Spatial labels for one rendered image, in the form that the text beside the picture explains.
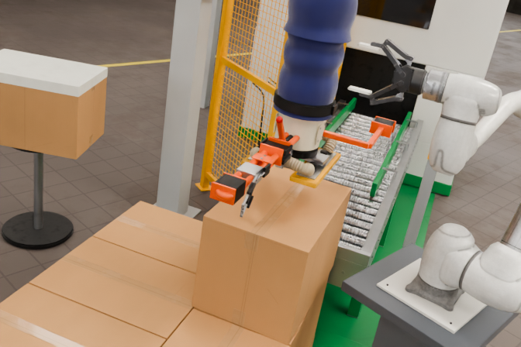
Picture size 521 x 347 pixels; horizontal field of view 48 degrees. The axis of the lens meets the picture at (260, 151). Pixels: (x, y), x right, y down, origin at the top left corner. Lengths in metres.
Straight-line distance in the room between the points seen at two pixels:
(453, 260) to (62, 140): 2.00
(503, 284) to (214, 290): 1.00
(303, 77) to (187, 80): 1.58
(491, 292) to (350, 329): 1.28
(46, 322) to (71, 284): 0.23
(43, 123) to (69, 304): 1.18
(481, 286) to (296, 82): 0.93
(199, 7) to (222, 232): 1.65
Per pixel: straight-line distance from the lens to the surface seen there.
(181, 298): 2.35
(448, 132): 1.72
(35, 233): 3.68
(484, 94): 1.72
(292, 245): 2.01
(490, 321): 2.32
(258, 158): 1.84
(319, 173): 2.12
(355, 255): 2.73
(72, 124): 3.12
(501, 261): 2.13
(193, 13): 3.42
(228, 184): 1.62
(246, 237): 2.05
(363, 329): 3.30
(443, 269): 2.20
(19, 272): 3.42
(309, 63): 1.99
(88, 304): 2.31
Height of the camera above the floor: 1.98
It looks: 23 degrees down
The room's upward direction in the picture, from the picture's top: 10 degrees clockwise
